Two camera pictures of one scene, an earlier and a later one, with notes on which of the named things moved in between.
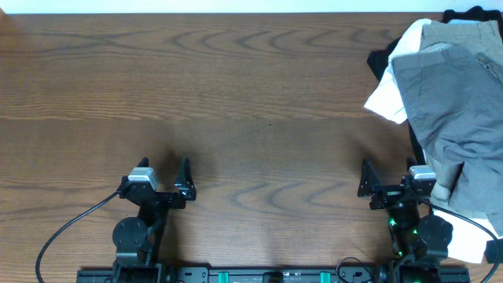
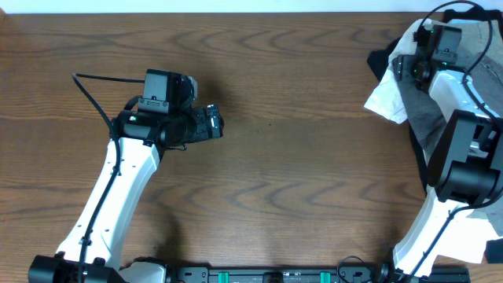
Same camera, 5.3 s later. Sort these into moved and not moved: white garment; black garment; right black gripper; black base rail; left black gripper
Moved: right black gripper; left black gripper
Not moved: black base rail; white garment; black garment
